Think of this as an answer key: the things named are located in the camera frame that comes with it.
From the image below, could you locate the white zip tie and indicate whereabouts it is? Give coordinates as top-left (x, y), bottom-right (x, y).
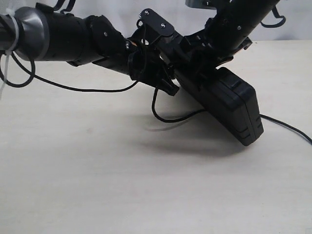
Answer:
top-left (0, 8), bottom-right (20, 98)

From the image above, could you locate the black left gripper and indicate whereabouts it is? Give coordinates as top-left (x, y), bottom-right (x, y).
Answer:
top-left (126, 36), bottom-right (186, 97)

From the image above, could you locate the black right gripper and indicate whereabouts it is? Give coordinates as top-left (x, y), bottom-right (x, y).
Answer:
top-left (180, 34), bottom-right (234, 80)

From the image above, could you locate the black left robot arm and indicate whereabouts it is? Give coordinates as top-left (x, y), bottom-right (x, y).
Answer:
top-left (0, 3), bottom-right (179, 96)

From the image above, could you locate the black cord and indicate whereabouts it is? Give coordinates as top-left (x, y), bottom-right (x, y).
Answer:
top-left (151, 86), bottom-right (312, 147)

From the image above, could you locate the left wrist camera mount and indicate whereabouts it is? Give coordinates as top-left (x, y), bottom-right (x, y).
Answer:
top-left (139, 8), bottom-right (175, 37)

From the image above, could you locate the thin black left cable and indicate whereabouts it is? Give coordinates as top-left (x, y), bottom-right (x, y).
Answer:
top-left (0, 51), bottom-right (137, 93)

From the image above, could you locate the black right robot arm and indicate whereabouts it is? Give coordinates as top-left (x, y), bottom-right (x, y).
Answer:
top-left (179, 0), bottom-right (286, 68)

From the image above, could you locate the black plastic tool case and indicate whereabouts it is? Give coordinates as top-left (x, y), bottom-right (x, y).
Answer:
top-left (175, 67), bottom-right (264, 146)

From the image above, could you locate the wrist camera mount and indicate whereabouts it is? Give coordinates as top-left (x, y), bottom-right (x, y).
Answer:
top-left (139, 8), bottom-right (175, 37)
top-left (185, 0), bottom-right (216, 10)

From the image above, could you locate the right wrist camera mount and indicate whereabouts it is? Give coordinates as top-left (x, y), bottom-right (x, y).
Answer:
top-left (185, 0), bottom-right (216, 10)

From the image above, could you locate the white backdrop curtain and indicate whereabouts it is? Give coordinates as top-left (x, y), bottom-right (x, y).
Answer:
top-left (0, 0), bottom-right (312, 43)

